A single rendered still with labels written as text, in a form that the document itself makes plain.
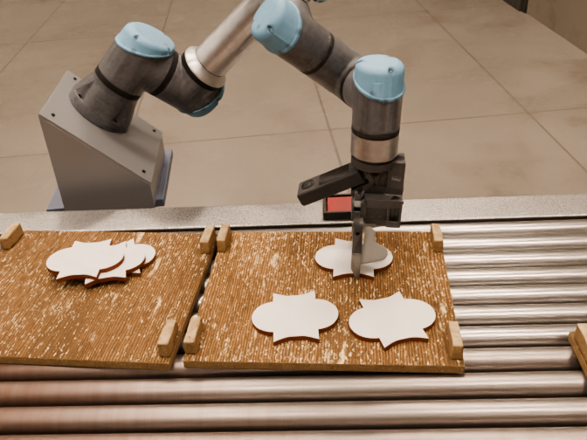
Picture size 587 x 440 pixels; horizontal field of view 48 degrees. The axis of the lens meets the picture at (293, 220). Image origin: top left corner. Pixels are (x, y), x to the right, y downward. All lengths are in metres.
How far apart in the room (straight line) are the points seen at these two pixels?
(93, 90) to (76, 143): 0.14
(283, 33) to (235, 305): 0.44
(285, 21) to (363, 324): 0.47
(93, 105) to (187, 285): 0.56
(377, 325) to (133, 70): 0.81
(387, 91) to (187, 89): 0.67
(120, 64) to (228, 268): 0.57
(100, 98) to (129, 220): 0.30
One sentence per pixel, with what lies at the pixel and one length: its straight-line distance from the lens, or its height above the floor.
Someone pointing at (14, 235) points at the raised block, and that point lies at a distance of 1.37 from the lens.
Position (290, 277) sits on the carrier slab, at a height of 0.94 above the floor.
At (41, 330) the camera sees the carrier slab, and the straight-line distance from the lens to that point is 1.13.
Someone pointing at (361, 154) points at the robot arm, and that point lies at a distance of 1.02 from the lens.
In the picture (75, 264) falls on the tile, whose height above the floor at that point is 0.96.
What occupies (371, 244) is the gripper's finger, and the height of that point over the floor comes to 1.00.
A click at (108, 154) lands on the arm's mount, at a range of 1.48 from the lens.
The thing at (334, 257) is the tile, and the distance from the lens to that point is 1.16.
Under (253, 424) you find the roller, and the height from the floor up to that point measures 0.91.
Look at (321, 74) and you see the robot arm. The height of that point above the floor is 1.27.
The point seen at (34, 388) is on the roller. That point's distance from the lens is 1.06.
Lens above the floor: 1.62
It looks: 32 degrees down
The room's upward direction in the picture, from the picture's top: 4 degrees counter-clockwise
